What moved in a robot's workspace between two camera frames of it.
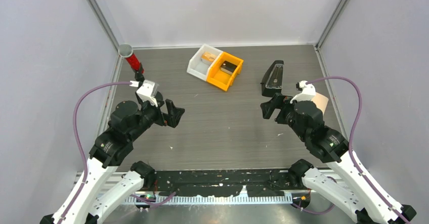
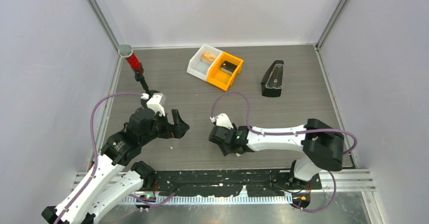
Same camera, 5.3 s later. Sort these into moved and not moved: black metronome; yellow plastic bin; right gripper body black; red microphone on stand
Moved: right gripper body black
Not moved: black metronome; red microphone on stand; yellow plastic bin
